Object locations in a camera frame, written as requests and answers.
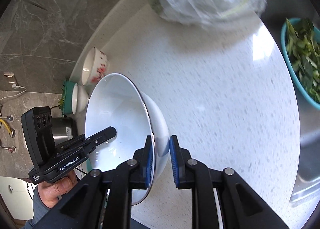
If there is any small white bowl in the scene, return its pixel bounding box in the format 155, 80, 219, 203
72, 83, 89, 114

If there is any steel rice cooker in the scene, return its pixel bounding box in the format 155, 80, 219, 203
52, 117, 78, 145

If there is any left forearm grey sleeve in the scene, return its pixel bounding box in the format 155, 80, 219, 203
23, 186, 51, 228

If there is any red floral white bowl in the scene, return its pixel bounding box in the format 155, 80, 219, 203
81, 47, 109, 86

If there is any steel sink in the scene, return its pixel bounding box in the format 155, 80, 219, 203
261, 0, 319, 205

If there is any left hand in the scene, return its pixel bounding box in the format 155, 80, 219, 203
37, 171, 78, 208

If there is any white power plug cable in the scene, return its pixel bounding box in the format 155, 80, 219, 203
0, 82, 28, 105

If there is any teal basin by wall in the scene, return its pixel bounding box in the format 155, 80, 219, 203
59, 80, 75, 115

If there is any large white bowl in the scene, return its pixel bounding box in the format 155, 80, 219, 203
85, 73, 169, 205

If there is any gold wall socket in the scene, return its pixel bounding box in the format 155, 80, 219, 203
3, 72, 18, 85

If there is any teal basin in sink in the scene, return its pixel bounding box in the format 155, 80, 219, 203
280, 18, 319, 109

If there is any yellow gas hose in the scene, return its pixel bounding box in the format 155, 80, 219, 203
0, 118, 15, 138

